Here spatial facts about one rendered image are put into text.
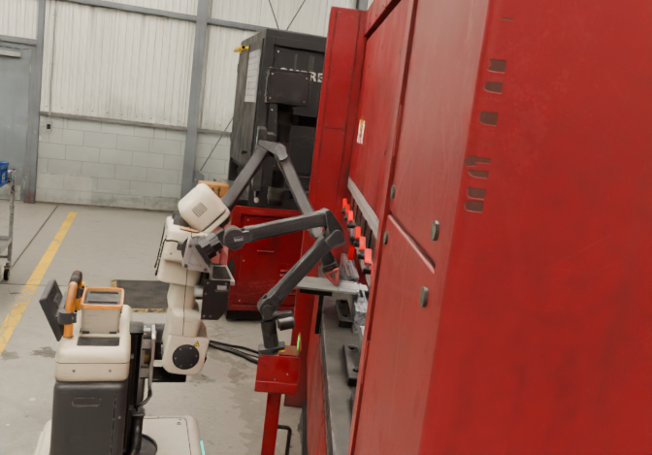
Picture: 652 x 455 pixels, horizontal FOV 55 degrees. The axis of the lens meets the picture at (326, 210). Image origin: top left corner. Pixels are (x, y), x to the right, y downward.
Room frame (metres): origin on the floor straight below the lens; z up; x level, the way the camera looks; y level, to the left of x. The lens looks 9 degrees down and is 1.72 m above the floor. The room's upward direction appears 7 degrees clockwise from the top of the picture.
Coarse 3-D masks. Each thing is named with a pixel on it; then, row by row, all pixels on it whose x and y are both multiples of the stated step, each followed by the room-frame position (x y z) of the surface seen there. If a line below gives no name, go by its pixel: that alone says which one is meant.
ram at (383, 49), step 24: (408, 0) 2.06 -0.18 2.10; (384, 24) 2.68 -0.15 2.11; (384, 48) 2.57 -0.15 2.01; (384, 72) 2.46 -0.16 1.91; (360, 96) 3.43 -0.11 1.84; (384, 96) 2.35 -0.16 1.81; (384, 120) 2.26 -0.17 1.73; (360, 144) 3.07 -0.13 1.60; (384, 144) 2.17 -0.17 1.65; (360, 168) 2.91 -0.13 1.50; (384, 168) 2.09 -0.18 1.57; (360, 192) 2.78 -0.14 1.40
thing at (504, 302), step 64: (448, 0) 0.37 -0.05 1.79; (512, 0) 0.27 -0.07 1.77; (576, 0) 0.27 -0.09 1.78; (640, 0) 0.27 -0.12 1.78; (448, 64) 0.35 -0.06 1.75; (512, 64) 0.27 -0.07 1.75; (576, 64) 0.27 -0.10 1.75; (640, 64) 0.27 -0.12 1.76; (448, 128) 0.32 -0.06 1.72; (512, 128) 0.27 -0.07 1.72; (576, 128) 0.27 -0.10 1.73; (640, 128) 0.27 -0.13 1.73; (384, 192) 0.50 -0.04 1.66; (448, 192) 0.29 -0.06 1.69; (512, 192) 0.27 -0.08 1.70; (576, 192) 0.27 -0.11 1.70; (640, 192) 0.27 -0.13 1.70; (384, 256) 0.47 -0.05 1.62; (448, 256) 0.27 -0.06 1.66; (512, 256) 0.27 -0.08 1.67; (576, 256) 0.27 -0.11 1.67; (640, 256) 0.27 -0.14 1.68; (384, 320) 0.43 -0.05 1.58; (448, 320) 0.27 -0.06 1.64; (512, 320) 0.27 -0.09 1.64; (576, 320) 0.27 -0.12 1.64; (640, 320) 0.27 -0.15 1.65; (384, 384) 0.39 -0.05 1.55; (448, 384) 0.27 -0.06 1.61; (512, 384) 0.27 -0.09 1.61; (576, 384) 0.27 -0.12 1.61; (640, 384) 0.27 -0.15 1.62; (384, 448) 0.36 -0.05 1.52; (448, 448) 0.27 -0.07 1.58; (512, 448) 0.27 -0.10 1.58; (576, 448) 0.27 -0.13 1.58; (640, 448) 0.27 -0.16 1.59
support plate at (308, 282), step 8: (304, 280) 2.67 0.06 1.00; (312, 280) 2.69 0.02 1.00; (320, 280) 2.71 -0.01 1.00; (328, 280) 2.72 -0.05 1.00; (344, 280) 2.76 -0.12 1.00; (304, 288) 2.58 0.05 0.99; (312, 288) 2.58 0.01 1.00; (320, 288) 2.58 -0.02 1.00; (328, 288) 2.60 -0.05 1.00; (336, 288) 2.61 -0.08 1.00; (344, 288) 2.63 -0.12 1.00
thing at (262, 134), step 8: (264, 128) 3.71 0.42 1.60; (256, 136) 4.05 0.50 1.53; (264, 136) 3.62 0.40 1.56; (272, 136) 3.66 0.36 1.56; (256, 144) 3.64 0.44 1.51; (272, 160) 3.66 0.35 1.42; (264, 168) 3.65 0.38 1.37; (272, 168) 3.66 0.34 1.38; (256, 176) 3.62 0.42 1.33; (264, 176) 3.65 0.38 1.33; (256, 184) 3.62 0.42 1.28; (264, 184) 3.65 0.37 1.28
